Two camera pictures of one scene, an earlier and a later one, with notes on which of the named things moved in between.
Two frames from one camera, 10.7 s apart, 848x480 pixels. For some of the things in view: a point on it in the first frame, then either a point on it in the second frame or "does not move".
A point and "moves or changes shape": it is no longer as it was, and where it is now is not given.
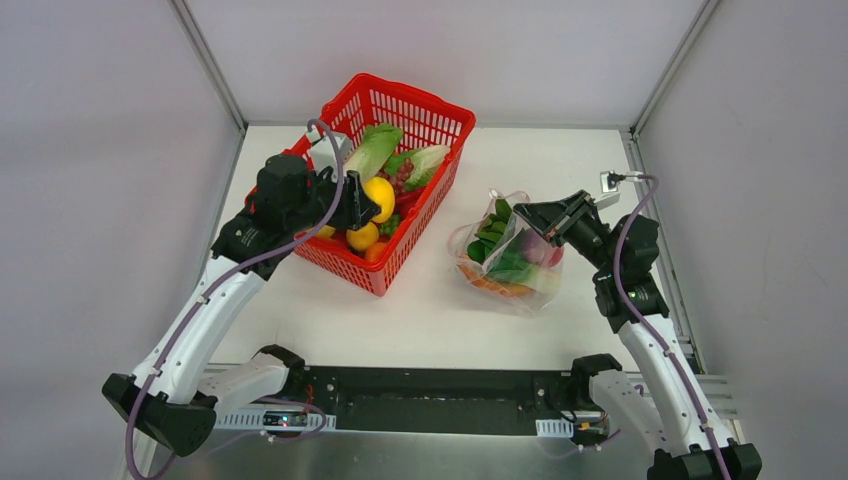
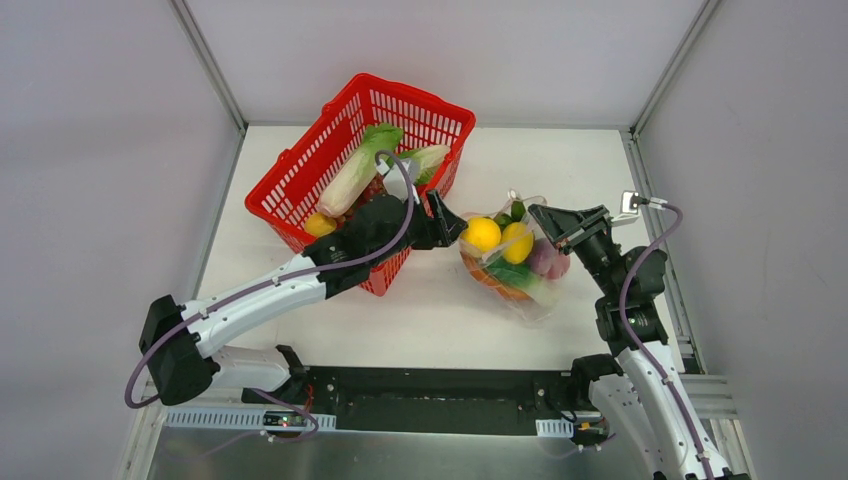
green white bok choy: (512, 262) -> (524, 277)
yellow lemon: (363, 237) moves or changes shape
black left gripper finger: (361, 207) -> (444, 214)
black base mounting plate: (441, 400) does not move
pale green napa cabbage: (380, 141) does not move
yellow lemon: (382, 191) -> (482, 234)
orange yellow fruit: (326, 231) does not move
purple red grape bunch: (398, 180) -> (377, 188)
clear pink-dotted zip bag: (503, 258) does not move
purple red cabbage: (536, 249) does not move
